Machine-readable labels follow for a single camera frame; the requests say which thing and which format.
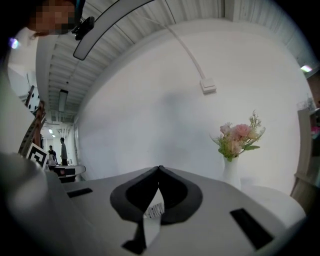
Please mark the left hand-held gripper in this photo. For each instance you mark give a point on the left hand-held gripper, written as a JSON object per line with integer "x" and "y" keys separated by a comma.
{"x": 37, "y": 156}

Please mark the pink flower bouquet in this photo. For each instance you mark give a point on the pink flower bouquet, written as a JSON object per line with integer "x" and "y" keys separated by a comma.
{"x": 237, "y": 136}

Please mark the black head-worn camera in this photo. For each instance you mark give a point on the black head-worn camera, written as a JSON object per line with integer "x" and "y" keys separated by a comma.
{"x": 83, "y": 27}

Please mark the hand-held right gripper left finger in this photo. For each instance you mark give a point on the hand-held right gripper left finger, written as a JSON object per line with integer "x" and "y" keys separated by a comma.
{"x": 100, "y": 212}

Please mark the grey wooden shelf desk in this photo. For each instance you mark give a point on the grey wooden shelf desk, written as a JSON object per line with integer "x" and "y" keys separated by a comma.
{"x": 303, "y": 150}

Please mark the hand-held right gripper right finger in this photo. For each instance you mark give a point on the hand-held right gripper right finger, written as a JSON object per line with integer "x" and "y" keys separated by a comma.
{"x": 212, "y": 225}

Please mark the person's head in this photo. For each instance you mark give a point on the person's head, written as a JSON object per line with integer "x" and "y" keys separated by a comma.
{"x": 52, "y": 17}

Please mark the white wall conduit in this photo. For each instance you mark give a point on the white wall conduit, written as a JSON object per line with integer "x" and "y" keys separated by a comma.
{"x": 190, "y": 52}

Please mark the long black-framed ceiling lamp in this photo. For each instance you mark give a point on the long black-framed ceiling lamp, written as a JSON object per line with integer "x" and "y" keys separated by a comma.
{"x": 100, "y": 27}
{"x": 63, "y": 100}

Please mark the white kidney-shaped vanity desk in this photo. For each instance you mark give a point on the white kidney-shaped vanity desk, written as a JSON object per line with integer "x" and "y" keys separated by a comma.
{"x": 265, "y": 192}

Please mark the white printed tag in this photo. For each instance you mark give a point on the white printed tag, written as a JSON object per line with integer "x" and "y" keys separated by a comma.
{"x": 155, "y": 212}

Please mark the white wall switch box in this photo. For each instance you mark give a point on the white wall switch box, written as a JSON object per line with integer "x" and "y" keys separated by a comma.
{"x": 208, "y": 85}

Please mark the white vase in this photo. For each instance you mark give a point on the white vase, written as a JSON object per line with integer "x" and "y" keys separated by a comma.
{"x": 231, "y": 175}

